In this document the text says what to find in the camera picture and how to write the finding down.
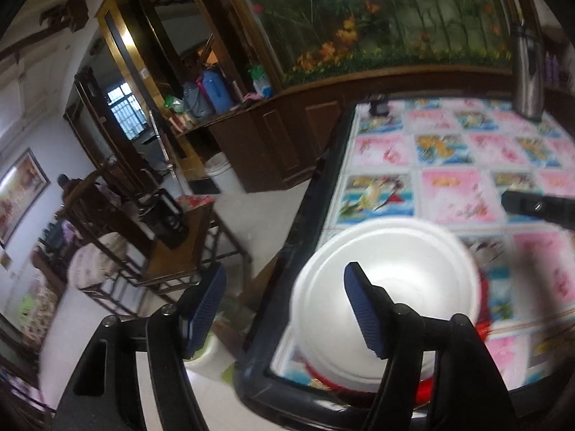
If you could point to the golden wooden pillar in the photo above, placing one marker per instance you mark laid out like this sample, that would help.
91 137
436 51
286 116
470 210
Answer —
121 45

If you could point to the red mop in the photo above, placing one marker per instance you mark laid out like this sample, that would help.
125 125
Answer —
195 201

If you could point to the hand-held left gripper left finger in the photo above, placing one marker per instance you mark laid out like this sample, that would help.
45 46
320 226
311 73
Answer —
204 309

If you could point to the dark wooden chair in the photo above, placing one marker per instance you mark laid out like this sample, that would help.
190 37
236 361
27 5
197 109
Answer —
175 256

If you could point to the fruit print tablecloth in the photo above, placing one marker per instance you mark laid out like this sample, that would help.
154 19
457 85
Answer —
449 188

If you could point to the glass flower display panel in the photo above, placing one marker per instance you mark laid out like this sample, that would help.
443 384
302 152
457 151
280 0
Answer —
404 18

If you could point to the black jug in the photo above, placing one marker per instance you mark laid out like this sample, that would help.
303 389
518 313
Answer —
168 229

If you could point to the red scalloped plastic plate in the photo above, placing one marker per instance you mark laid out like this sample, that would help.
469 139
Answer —
484 328

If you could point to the small black device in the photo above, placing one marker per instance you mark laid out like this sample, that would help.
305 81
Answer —
379 107

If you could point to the green and white bottle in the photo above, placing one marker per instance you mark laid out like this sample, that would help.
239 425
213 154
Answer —
261 83

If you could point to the blue thermos flask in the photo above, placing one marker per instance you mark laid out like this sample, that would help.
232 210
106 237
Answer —
217 92

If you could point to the cushioned wooden chair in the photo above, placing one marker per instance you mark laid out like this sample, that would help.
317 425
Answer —
96 260

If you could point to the white foam plate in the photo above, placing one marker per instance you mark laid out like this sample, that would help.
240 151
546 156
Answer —
350 379

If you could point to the framed wall painting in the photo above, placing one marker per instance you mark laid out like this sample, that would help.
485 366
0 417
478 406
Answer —
20 193

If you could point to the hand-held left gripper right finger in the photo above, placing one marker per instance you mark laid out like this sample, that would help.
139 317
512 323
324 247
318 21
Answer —
366 314

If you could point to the white plastic bucket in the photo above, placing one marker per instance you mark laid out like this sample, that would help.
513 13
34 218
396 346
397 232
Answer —
222 175

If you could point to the stainless steel thermos jug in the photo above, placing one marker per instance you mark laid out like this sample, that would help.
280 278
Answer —
528 81

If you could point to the white foam bowl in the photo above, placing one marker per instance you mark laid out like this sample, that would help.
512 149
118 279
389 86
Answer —
404 256

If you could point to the pale green plastic stool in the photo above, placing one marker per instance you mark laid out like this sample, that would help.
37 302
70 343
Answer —
211 363

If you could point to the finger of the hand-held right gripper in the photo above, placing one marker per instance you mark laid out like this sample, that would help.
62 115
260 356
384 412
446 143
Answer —
539 206

